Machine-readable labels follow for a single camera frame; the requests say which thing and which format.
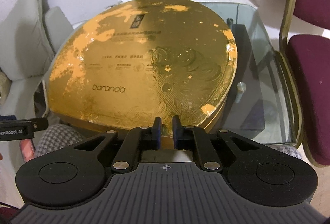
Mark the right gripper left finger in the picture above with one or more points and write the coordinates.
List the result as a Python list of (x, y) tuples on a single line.
[(137, 140)]

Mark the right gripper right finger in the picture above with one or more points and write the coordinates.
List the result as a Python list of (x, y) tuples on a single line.
[(196, 140)]

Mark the round gold box lid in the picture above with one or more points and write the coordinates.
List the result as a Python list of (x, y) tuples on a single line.
[(145, 57)]

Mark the round gold gift box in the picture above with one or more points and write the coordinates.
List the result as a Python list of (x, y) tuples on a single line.
[(89, 126)]

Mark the houndstooth fabric seat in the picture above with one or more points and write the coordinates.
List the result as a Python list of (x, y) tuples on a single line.
[(57, 137)]

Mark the glass side table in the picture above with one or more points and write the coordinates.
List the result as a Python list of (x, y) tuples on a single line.
[(256, 105)]

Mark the grey sofa cushion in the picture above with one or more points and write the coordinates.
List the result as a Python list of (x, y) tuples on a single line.
[(30, 39)]

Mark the maroon gold-framed chair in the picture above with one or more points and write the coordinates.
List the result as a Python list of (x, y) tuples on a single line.
[(304, 59)]

